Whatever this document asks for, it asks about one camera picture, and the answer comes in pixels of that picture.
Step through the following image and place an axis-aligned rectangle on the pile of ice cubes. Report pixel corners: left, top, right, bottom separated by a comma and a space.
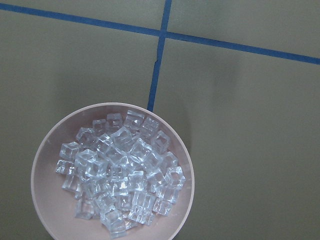
55, 110, 186, 239

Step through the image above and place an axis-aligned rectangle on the pink bowl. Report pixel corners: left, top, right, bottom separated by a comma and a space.
30, 101, 196, 240

